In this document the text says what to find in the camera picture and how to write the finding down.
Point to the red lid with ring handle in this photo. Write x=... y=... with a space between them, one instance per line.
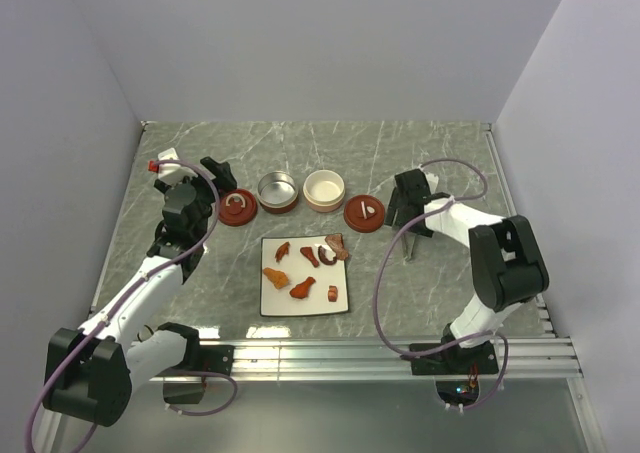
x=238 y=208

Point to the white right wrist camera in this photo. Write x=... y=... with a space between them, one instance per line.
x=431 y=178

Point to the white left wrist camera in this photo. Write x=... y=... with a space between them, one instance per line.
x=169 y=173

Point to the red lid with white tab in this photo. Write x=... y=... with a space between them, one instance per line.
x=364 y=213

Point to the white square plate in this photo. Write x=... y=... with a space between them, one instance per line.
x=278 y=303

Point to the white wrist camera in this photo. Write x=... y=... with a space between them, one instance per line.
x=169 y=173
x=431 y=178

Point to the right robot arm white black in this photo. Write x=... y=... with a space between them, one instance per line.
x=507 y=266

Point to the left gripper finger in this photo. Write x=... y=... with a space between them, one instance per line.
x=215 y=168
x=224 y=181

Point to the large orange drumstick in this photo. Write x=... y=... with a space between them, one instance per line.
x=301 y=290

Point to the dark red curved sausage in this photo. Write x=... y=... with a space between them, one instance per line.
x=326 y=255

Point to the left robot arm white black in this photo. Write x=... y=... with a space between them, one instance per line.
x=92 y=371

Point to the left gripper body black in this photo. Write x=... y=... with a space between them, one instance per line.
x=207 y=195

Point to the steel bowl red base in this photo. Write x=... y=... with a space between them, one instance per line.
x=277 y=192

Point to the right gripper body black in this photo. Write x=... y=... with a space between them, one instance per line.
x=413 y=228

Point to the metal tongs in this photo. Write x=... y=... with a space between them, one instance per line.
x=408 y=241

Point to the braised pork belly cube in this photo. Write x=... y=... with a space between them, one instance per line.
x=332 y=294

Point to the small orange chicken wing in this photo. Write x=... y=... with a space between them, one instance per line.
x=281 y=251

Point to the pink cream round container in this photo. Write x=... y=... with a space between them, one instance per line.
x=324 y=191

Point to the brown meat slice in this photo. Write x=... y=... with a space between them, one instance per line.
x=336 y=243

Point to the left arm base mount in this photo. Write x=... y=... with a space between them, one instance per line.
x=202 y=361

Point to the aluminium rail frame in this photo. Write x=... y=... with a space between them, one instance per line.
x=327 y=384

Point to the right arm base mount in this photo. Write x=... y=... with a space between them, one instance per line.
x=457 y=361

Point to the orange fried chicken piece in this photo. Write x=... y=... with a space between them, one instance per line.
x=277 y=278

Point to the small red drumstick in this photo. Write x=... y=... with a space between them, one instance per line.
x=308 y=253

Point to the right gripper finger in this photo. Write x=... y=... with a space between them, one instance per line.
x=392 y=209
x=405 y=212

